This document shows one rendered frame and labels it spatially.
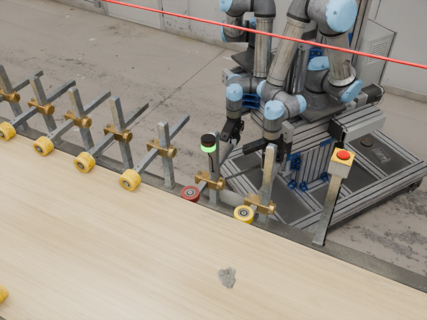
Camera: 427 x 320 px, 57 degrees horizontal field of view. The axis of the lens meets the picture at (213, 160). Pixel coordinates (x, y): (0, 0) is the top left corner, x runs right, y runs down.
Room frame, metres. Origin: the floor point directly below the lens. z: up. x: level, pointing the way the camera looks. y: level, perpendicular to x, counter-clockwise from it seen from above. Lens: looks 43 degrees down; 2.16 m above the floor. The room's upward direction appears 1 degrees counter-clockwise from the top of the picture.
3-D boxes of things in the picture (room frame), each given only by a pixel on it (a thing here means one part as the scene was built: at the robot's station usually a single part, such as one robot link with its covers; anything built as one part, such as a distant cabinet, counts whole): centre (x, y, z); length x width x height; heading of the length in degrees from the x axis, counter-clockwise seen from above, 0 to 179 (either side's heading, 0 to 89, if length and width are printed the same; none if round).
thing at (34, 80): (1.71, 0.88, 0.90); 0.04 x 0.04 x 0.48; 62
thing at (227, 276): (0.73, -0.04, 0.91); 0.09 x 0.07 x 0.02; 1
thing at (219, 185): (1.25, 0.02, 0.85); 0.14 x 0.06 x 0.05; 62
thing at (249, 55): (2.03, -0.26, 1.09); 0.15 x 0.15 x 0.10
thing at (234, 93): (1.52, -0.10, 1.12); 0.09 x 0.08 x 0.11; 177
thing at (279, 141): (1.25, -0.25, 1.06); 0.09 x 0.08 x 0.12; 82
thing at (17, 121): (1.74, 0.91, 0.95); 0.50 x 0.04 x 0.04; 152
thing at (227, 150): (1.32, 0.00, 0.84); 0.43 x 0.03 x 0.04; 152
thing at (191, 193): (1.13, 0.10, 0.85); 0.08 x 0.08 x 0.11
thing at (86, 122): (1.60, 0.68, 0.95); 0.14 x 0.06 x 0.05; 62
